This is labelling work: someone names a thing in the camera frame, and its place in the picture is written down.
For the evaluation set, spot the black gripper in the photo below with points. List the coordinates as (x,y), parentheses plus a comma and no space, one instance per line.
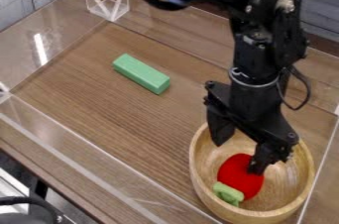
(247,106)

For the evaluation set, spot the red plush tomato green stem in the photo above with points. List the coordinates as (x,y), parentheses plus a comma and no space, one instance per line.
(236,185)

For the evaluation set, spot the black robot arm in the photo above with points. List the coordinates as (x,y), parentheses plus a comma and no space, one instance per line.
(269,44)

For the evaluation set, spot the wooden bowl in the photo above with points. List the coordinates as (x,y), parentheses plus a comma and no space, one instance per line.
(285,180)

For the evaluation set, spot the green rectangular block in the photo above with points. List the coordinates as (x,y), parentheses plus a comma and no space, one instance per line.
(143,74)

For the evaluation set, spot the clear acrylic enclosure wall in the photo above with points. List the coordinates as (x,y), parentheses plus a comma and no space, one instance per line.
(115,142)

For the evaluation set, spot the clear acrylic corner bracket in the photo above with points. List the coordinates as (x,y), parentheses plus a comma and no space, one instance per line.
(108,9)

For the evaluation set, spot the black metal table frame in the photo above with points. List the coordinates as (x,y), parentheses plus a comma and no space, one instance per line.
(28,202)

